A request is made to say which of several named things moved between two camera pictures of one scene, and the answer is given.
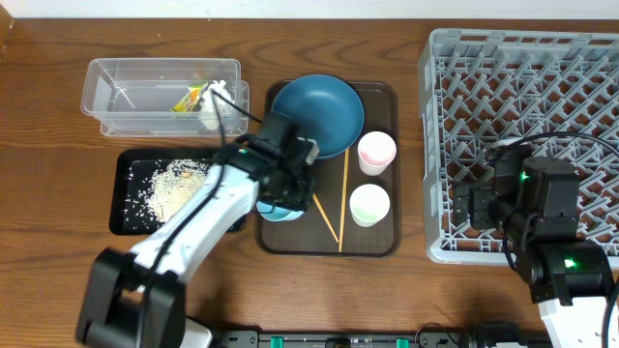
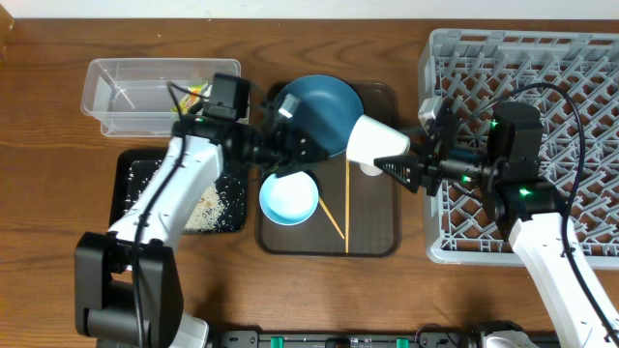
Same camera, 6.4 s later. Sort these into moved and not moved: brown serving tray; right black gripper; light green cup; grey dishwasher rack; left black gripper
Moved: right black gripper; light green cup; left black gripper
Not moved: grey dishwasher rack; brown serving tray
